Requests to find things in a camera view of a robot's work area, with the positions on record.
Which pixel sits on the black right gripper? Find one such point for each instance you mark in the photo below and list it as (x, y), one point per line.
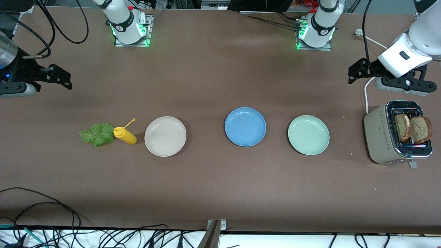
(21, 67)

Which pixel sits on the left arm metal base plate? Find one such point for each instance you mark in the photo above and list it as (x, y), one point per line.
(313, 49)

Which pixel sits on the red package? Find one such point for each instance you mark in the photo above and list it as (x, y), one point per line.
(305, 3)

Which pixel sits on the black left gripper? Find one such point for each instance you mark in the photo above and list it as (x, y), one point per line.
(372, 67)

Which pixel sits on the green lettuce leaf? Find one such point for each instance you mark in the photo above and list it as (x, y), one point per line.
(98, 134)

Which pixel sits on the beige chrome toaster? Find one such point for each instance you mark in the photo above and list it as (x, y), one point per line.
(379, 137)

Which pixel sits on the beige round plate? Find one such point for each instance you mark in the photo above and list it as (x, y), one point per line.
(165, 136)

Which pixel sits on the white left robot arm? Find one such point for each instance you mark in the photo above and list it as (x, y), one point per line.
(322, 24)

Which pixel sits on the blue round plate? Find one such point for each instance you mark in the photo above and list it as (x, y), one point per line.
(245, 126)

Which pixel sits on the square brown bread slice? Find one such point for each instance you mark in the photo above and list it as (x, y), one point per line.
(401, 127)

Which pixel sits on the yellow mustard squeeze bottle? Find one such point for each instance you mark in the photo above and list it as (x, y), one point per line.
(125, 136)

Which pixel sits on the green round plate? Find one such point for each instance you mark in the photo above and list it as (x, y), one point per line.
(308, 135)

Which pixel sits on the rounded brown bread slice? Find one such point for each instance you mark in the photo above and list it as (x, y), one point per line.
(419, 129)

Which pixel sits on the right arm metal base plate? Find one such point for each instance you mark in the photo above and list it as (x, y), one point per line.
(132, 45)

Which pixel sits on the aluminium frame profile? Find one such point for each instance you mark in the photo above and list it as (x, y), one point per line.
(14, 31)

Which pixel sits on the metal table edge bracket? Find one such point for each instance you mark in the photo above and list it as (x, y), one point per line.
(212, 237)

